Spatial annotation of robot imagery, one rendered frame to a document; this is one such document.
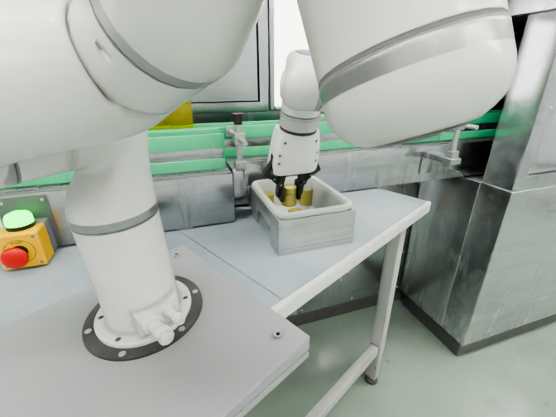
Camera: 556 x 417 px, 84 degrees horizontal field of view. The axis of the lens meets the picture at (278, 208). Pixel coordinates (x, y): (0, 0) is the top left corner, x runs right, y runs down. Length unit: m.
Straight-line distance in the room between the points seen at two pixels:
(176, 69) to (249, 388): 0.31
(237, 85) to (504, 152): 0.85
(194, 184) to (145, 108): 0.50
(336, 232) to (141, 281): 0.40
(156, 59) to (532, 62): 1.10
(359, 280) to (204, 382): 1.19
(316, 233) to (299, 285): 0.13
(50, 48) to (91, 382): 0.34
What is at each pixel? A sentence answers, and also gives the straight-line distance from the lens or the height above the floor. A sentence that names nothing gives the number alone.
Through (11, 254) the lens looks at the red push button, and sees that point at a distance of 0.70.
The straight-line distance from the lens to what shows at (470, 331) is 1.48.
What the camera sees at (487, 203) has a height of 0.69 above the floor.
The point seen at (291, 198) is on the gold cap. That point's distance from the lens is 0.69.
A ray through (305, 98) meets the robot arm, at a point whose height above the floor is 1.05.
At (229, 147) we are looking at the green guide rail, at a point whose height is 0.91.
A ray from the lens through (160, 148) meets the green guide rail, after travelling 0.71.
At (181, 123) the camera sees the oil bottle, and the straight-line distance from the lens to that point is 0.81.
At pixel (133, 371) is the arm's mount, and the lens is 0.43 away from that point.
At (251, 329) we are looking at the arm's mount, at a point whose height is 0.78.
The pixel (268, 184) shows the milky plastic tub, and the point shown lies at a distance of 0.78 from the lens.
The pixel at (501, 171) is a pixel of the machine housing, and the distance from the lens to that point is 1.22.
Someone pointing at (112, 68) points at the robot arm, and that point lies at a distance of 0.21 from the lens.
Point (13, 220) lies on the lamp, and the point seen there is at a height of 0.85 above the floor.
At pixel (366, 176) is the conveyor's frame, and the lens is 1.00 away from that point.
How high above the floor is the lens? 1.09
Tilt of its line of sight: 24 degrees down
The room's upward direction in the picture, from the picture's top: straight up
